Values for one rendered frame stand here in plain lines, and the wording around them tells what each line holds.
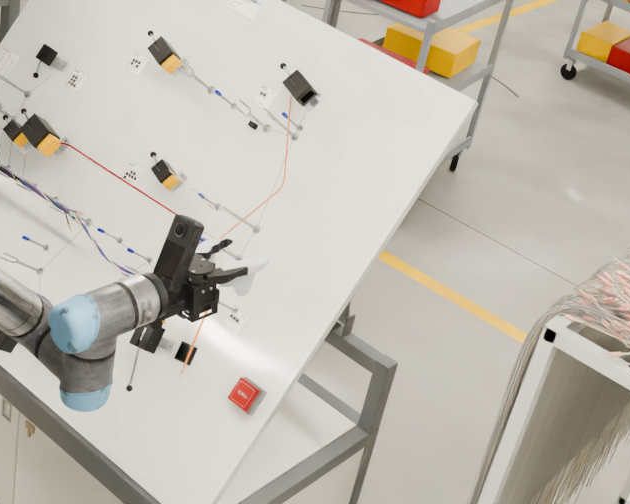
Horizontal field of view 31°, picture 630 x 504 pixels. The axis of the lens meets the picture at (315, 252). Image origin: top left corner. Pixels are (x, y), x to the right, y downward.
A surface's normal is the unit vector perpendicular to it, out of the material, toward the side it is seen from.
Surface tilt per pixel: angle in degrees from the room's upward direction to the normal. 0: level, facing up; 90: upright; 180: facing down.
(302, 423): 0
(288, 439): 0
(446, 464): 0
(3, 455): 90
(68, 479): 90
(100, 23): 52
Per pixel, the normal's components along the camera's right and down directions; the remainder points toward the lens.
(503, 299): 0.19, -0.83
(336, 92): -0.39, -0.27
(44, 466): -0.65, 0.30
